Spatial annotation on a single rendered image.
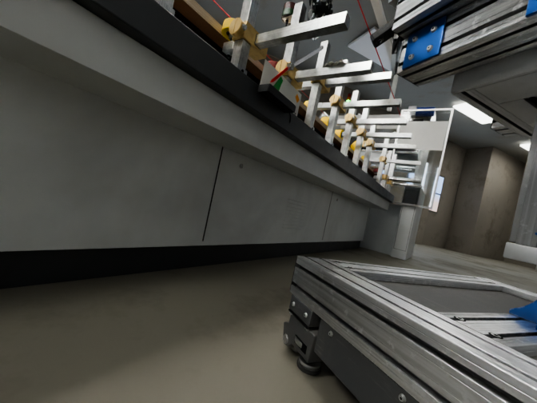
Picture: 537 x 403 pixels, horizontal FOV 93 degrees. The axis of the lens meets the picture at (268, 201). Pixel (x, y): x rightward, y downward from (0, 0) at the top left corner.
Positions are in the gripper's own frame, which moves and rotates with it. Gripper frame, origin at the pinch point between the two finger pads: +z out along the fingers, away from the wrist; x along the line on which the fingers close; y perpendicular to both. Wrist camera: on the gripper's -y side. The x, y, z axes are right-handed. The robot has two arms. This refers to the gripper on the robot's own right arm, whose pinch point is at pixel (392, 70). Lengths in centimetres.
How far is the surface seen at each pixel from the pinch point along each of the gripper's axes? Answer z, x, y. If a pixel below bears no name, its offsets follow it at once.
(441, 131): -66, 247, -1
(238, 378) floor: 83, -43, -4
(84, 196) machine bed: 58, -55, -58
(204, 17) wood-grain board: -5, -35, -52
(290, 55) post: -7.3, -5.7, -36.5
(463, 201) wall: -75, 938, 47
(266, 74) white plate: 6.8, -18.0, -35.4
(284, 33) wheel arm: 0.3, -26.5, -24.6
